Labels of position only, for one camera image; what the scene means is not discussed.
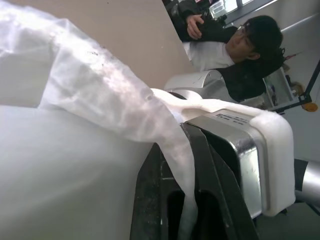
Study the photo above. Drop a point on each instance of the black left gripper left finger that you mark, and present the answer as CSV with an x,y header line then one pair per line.
x,y
150,195

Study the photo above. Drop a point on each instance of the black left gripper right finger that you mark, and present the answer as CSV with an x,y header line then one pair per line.
x,y
212,200

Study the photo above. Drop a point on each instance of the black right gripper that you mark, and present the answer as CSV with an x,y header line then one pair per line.
x,y
226,160

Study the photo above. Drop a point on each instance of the bystander's bare hand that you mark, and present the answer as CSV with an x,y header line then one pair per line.
x,y
196,26

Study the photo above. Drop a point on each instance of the white shelf unit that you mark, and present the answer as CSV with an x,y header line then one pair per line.
x,y
281,87

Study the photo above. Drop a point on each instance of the black stand with orange foot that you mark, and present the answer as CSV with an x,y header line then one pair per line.
x,y
308,92

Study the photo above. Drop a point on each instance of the dark-haired person in white shirt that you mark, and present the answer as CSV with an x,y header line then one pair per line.
x,y
246,42

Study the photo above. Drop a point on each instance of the person in black jacket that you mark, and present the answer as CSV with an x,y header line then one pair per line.
x,y
217,31

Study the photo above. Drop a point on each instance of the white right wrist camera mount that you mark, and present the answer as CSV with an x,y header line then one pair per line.
x,y
272,140

